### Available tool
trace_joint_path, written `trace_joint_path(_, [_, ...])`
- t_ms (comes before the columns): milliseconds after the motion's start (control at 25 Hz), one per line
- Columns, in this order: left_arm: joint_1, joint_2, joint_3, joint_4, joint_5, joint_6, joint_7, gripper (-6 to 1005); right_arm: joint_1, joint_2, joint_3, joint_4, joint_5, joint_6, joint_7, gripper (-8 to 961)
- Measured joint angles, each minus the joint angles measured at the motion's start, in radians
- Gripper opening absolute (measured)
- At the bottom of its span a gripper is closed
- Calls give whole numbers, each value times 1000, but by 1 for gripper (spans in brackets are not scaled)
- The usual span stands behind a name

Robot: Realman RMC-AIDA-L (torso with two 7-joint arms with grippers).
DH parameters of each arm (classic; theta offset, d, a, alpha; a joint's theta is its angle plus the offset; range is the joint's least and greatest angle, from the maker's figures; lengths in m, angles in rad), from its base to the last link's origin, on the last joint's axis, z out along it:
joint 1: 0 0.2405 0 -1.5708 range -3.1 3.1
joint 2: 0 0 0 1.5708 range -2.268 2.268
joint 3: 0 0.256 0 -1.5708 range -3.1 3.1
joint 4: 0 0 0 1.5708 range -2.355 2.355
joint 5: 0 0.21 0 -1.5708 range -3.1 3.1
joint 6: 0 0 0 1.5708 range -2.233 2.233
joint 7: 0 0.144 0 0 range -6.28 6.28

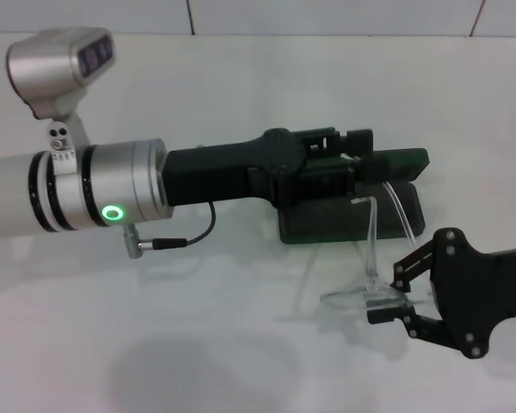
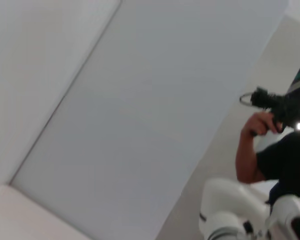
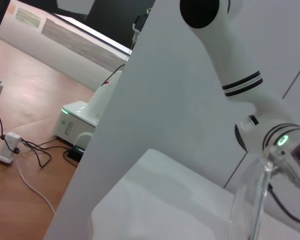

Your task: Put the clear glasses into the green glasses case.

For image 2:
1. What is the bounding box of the bare person hand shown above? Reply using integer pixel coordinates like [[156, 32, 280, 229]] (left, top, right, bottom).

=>
[[241, 111, 283, 141]]

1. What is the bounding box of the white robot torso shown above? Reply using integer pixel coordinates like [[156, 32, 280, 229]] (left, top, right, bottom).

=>
[[198, 177, 300, 240]]

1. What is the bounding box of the person torso black shirt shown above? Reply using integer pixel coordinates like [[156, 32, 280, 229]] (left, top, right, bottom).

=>
[[255, 129, 300, 205]]

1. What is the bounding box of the black handheld controller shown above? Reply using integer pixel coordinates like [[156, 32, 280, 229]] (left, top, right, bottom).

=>
[[239, 86, 295, 136]]

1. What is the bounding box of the bare person forearm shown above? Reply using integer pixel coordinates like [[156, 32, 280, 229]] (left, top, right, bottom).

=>
[[235, 133, 269, 185]]

